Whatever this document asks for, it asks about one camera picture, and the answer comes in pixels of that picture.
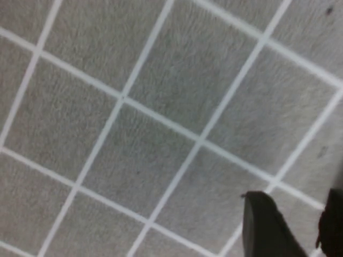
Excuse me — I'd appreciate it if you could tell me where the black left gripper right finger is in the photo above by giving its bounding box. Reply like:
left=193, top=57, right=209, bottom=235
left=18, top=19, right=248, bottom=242
left=315, top=188, right=343, bottom=257

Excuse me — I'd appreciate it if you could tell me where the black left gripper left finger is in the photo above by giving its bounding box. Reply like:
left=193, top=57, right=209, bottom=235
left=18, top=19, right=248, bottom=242
left=242, top=191, right=309, bottom=257

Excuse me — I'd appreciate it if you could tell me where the grey grid mat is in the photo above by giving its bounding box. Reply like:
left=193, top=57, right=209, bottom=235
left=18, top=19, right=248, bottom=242
left=0, top=0, right=343, bottom=257

